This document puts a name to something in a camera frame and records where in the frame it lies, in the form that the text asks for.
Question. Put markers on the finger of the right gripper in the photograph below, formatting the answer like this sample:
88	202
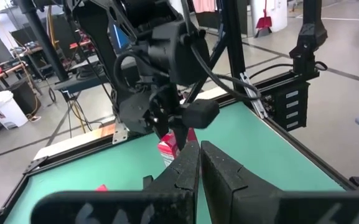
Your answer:
160	121
179	133

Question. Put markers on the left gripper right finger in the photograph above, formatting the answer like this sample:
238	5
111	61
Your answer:
244	202

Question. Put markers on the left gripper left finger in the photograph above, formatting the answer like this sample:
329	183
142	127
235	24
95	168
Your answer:
166	199

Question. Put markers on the red Froot Loops cereal box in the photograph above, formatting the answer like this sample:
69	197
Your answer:
101	188
168	151

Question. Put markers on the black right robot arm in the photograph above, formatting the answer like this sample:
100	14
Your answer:
173	49

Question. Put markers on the green table mat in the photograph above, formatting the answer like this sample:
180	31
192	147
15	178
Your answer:
260	149

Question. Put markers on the laptop with blue screen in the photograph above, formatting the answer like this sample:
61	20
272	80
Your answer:
120	37

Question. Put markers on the silver metal strip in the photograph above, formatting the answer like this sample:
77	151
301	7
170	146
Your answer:
254	93

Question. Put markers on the black control box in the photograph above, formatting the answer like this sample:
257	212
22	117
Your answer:
278	102

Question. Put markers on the black pole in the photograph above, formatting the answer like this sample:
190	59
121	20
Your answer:
45	40

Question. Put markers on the pink cloth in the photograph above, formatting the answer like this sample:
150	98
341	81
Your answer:
204	5

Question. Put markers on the white trash bin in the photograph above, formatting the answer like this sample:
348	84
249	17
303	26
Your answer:
5	109

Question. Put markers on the red dustpan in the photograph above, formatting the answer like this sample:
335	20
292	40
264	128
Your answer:
263	22

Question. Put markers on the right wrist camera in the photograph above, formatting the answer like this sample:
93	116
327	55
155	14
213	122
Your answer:
201	113

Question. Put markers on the silver corner bracket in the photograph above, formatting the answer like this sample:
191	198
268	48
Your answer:
120	135

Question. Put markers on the black clamp post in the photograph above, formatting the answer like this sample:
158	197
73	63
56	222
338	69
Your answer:
310	34

